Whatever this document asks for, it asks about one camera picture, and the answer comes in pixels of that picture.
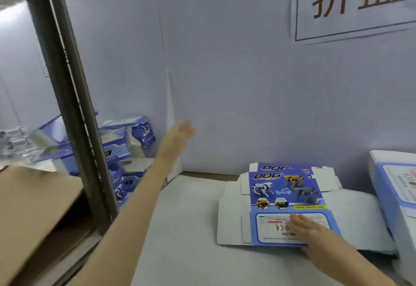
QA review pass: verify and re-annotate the person's left hand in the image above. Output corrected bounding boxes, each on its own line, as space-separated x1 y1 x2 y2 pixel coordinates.
156 120 197 168

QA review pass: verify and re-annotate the stack of boxes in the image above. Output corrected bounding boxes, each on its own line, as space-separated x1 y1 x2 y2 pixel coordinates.
368 150 416 285
216 168 399 255

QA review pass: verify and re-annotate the person's right hand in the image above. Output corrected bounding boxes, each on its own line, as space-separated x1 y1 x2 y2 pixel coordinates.
288 213 347 273

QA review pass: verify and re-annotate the person's right forearm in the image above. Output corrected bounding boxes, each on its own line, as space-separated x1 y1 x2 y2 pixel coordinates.
324 247 399 286

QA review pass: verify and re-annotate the pile of blue boxes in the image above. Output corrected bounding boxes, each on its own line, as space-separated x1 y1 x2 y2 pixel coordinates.
36 113 157 209

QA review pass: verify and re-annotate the brown cardboard sheet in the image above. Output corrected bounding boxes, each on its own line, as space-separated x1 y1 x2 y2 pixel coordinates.
0 165 87 286

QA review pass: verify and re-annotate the person's left forearm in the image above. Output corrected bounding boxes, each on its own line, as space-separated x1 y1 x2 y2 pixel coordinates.
70 155 173 286

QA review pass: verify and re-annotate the white paper wall sign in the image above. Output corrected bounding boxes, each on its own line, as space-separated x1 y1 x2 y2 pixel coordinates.
290 0 416 44

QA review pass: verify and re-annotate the blue dog-print cardboard box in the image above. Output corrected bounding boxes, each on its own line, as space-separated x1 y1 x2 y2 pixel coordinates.
242 162 343 247

